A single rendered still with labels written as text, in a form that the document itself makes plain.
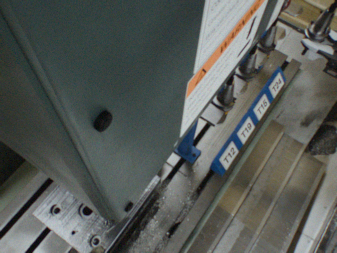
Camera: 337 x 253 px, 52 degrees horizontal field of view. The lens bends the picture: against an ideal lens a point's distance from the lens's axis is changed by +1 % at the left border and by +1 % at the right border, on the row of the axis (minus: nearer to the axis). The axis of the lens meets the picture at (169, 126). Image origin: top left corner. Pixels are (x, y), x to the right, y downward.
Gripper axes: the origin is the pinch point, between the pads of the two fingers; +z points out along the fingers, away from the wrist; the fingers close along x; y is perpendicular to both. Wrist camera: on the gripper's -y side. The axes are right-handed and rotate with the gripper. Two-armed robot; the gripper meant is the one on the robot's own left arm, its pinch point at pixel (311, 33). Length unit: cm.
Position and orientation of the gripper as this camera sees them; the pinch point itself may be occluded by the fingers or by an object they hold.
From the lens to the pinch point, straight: 110.9
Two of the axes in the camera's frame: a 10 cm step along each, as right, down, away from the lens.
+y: -0.6, 4.4, 9.0
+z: -8.2, -5.4, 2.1
